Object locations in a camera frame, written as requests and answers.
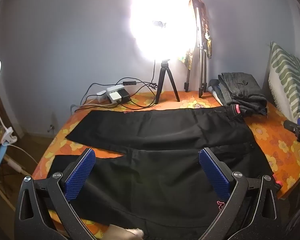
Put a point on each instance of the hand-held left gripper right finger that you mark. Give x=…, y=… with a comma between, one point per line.
x=215, y=175

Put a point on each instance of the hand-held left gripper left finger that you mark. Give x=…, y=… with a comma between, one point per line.
x=81, y=172

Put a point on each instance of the black pants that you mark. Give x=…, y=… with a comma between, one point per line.
x=165, y=130

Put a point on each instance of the orange floral bedsheet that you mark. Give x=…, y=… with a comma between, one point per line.
x=277, y=140

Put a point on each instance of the green striped white pillow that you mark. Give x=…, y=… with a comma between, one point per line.
x=287, y=80

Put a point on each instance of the person's leg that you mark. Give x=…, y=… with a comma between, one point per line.
x=124, y=232

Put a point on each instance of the white charger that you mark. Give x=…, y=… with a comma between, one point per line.
x=114, y=97

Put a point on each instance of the folded blue white cloth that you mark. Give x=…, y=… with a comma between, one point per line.
x=215, y=88

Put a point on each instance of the black power adapter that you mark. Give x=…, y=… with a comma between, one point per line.
x=125, y=95

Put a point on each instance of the white power strip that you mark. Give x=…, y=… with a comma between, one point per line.
x=114, y=88

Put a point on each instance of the folded metal light stand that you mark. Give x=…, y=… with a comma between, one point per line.
x=202, y=62

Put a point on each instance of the black tripod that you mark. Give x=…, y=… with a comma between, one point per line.
x=164, y=67

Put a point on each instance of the patterned yellow cloth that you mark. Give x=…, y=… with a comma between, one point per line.
x=205, y=25

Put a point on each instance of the wall socket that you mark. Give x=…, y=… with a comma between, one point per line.
x=51, y=128

